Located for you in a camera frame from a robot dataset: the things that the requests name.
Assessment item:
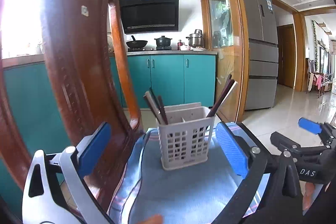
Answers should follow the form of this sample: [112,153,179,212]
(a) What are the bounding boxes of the wooden interior door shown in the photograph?
[277,24,295,88]

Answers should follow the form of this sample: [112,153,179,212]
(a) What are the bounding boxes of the dark red chopstick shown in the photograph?
[206,74,234,118]

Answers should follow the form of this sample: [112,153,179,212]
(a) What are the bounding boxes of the right hand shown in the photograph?
[302,182,330,214]

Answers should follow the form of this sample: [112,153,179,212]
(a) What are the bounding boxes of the carved wooden chair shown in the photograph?
[0,0,144,217]

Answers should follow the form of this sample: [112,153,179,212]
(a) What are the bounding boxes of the teal lower cabinets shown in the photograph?
[1,52,215,217]

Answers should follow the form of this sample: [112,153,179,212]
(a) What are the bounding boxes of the glass sliding door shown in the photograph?
[201,0,249,122]

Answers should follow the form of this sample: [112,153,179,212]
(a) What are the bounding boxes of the blue striped cloth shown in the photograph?
[109,122,261,223]

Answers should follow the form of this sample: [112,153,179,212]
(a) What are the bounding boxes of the black wok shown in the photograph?
[126,35,147,51]

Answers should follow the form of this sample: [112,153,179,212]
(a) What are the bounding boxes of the black range hood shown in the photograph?
[119,0,179,34]

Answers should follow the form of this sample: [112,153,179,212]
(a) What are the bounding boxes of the silver refrigerator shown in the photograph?
[244,0,278,110]

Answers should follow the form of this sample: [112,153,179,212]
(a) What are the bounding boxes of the black cooking pot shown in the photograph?
[155,36,171,51]

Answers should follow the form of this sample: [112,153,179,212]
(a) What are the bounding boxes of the grey plastic utensil basket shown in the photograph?
[158,102,215,170]

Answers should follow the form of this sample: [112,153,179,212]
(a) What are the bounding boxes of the red-brown chopstick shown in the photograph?
[158,96,169,124]

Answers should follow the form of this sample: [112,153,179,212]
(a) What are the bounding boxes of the stainless steel pot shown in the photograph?
[186,29,205,48]

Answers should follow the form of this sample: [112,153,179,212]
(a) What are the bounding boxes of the black and cream chopstick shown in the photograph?
[207,79,237,118]

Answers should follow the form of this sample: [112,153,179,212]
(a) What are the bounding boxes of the left hand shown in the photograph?
[138,214,163,224]

